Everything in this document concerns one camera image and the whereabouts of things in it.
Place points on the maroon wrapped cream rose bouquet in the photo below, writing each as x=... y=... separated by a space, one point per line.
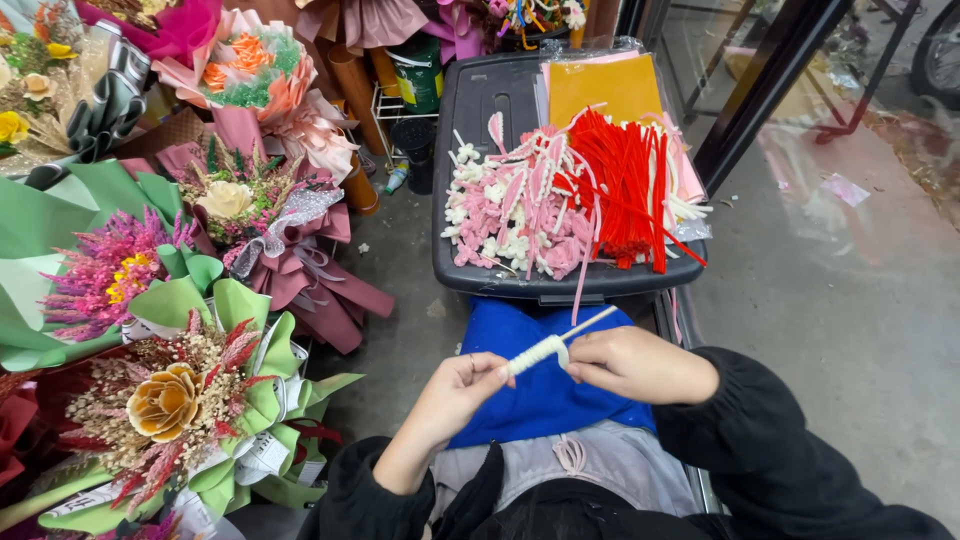
x=247 y=217

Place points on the green wrapped tan rose bouquet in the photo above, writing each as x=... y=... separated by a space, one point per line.
x=169 y=409

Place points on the coiled pale pink pipe cleaner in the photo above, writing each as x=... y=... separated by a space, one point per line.
x=571 y=455

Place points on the bundle of white pipe cleaners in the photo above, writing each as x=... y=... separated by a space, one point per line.
x=686 y=206

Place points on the red wrapped bouquet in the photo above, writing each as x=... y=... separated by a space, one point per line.
x=15 y=435

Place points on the colourful pipe cleaner bouquet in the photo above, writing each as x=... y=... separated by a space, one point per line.
x=532 y=16

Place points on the green wrapped pink flower bouquet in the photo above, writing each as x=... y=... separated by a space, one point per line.
x=112 y=274

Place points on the black plastic pot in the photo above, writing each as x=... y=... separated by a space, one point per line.
x=415 y=150

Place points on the person's left hand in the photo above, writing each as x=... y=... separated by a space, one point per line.
x=446 y=401

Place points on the black glass door frame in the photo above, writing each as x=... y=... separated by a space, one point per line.
x=739 y=90

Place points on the brown paper roll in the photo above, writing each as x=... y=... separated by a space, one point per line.
x=358 y=97

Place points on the blue cloth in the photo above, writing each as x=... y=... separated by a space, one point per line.
x=540 y=397

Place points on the clear plastic wrapper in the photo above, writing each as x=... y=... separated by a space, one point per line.
x=845 y=189

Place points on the motorcycle wheel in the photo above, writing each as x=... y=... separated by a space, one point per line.
x=937 y=52

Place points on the green plastic bucket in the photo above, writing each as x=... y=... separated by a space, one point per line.
x=417 y=75

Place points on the long pink pipe cleaner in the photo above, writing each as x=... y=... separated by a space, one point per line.
x=583 y=270

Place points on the dark grey plastic storage bin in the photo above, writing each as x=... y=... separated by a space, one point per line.
x=480 y=97

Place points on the small white bottle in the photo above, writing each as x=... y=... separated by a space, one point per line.
x=396 y=178

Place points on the white pipe cleaner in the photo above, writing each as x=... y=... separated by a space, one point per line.
x=534 y=354

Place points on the yellow paper sheet pack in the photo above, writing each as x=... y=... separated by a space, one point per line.
x=604 y=90

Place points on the pink paper sheet pack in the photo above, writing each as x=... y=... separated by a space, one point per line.
x=694 y=176

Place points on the bundle of red pipe cleaners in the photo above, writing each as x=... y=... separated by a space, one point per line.
x=622 y=180

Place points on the person's right hand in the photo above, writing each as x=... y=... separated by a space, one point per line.
x=649 y=367

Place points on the red metal stand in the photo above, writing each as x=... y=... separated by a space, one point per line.
x=862 y=82

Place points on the magenta wrapped bouquet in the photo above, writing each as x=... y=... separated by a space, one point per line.
x=161 y=22

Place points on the pile of pink white pipe-cleaner flowers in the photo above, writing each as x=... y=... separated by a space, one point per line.
x=517 y=210

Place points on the grey wrapped yellow flower bouquet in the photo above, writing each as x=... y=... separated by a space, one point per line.
x=45 y=82

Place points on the pink wrapped orange flower bouquet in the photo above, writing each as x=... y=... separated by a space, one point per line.
x=251 y=67

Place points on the dusty pink wrapped bouquet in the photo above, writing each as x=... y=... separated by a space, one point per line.
x=360 y=19

